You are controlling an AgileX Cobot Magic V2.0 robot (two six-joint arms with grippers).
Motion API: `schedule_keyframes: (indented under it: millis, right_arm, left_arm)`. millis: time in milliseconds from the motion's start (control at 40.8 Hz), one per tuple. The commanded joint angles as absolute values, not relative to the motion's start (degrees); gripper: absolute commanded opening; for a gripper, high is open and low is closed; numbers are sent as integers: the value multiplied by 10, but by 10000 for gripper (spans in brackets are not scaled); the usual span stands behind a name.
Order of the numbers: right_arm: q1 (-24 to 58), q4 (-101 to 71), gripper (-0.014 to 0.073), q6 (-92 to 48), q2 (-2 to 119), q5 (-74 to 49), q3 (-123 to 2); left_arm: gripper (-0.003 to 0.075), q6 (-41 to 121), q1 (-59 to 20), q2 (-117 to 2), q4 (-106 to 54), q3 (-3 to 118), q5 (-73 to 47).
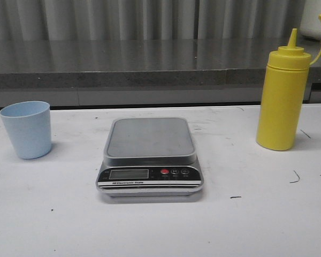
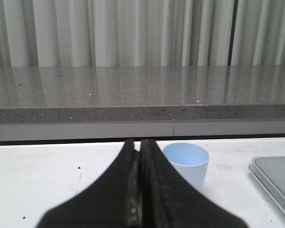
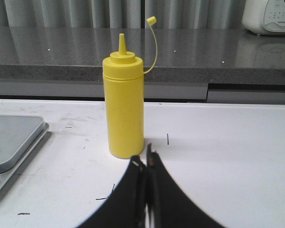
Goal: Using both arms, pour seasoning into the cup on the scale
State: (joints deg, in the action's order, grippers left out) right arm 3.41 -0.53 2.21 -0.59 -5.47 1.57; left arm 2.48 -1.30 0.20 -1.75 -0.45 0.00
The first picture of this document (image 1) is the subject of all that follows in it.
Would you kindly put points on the white appliance in background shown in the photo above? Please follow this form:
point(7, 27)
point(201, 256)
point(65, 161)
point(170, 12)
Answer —
point(310, 26)

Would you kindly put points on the grey steel counter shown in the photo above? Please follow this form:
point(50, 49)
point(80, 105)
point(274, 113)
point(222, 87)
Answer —
point(80, 74)

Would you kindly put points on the silver digital kitchen scale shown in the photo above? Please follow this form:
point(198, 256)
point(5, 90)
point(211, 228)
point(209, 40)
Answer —
point(150, 159)

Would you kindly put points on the light blue plastic cup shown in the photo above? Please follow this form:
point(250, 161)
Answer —
point(28, 126)

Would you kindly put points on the yellow squeeze bottle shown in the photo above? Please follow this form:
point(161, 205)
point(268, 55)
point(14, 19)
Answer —
point(284, 85)

